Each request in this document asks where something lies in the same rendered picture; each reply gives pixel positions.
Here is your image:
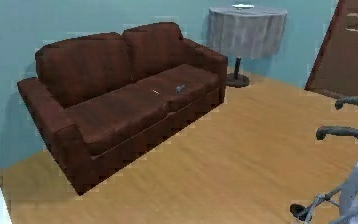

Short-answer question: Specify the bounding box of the small white dish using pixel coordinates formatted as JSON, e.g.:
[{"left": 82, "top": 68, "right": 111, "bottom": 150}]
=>
[{"left": 231, "top": 3, "right": 256, "bottom": 10}]

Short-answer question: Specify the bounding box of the round table with grey cloth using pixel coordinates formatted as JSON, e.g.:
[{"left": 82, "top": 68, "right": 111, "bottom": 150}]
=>
[{"left": 206, "top": 5, "right": 289, "bottom": 89}]

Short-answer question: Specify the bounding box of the brown leather sofa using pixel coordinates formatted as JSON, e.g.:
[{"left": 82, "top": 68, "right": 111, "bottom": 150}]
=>
[{"left": 16, "top": 21, "right": 229, "bottom": 196}]

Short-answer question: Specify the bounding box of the brown wooden cabinet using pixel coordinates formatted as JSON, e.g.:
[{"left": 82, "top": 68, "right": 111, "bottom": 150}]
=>
[{"left": 304, "top": 0, "right": 358, "bottom": 100}]

